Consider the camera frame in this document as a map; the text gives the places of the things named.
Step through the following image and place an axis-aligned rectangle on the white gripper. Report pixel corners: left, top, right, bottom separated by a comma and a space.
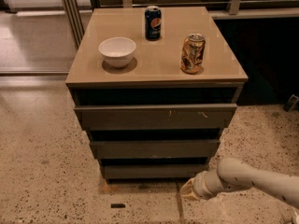
180, 170, 224, 201

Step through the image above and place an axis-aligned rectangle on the grey bottom drawer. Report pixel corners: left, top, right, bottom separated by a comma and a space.
101, 164, 209, 179

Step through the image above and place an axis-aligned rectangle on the grey drawer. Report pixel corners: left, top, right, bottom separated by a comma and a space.
101, 164, 209, 179
75, 104, 236, 131
90, 139, 220, 159

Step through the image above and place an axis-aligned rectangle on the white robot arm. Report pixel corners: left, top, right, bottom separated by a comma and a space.
180, 158, 299, 208

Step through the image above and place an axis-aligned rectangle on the grey middle drawer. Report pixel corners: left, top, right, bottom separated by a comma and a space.
90, 139, 220, 159

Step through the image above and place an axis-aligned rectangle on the grey top drawer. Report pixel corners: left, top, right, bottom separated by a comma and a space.
75, 104, 236, 131

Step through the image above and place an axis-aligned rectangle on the grey drawer cabinet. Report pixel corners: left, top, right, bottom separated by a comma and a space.
66, 7, 248, 170

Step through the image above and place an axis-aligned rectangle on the orange crumpled soda can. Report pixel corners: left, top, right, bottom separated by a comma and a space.
181, 33, 206, 74

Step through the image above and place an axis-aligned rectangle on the white ceramic bowl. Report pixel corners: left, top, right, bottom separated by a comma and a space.
98, 37, 136, 68

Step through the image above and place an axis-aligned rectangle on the blue Pepsi can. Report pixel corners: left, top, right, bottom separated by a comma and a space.
145, 6, 162, 40

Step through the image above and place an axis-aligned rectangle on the grey object by wall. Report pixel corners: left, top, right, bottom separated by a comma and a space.
283, 94, 299, 112

